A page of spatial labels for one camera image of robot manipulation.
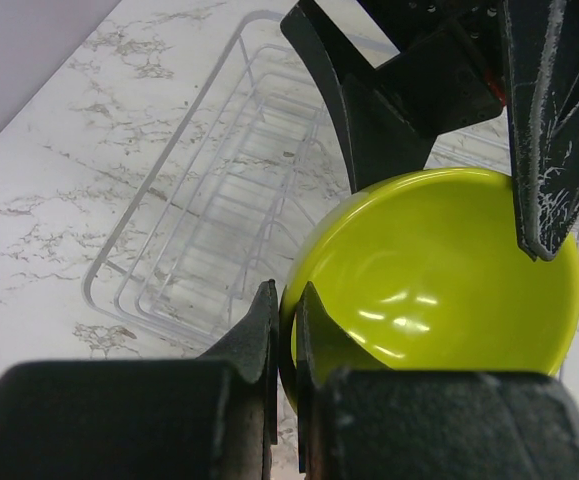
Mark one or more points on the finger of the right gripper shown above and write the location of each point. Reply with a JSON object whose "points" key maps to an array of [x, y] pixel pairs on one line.
{"points": [[445, 76], [540, 41]]}

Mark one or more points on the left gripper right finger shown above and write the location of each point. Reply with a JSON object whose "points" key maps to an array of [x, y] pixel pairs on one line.
{"points": [[358, 419]]}

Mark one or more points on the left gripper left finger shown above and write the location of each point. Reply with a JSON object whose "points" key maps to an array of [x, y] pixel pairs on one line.
{"points": [[210, 417]]}

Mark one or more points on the white wire dish rack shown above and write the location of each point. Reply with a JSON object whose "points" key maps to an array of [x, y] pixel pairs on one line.
{"points": [[251, 170]]}

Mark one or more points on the lime green bowl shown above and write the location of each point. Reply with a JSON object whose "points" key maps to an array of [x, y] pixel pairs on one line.
{"points": [[423, 272]]}

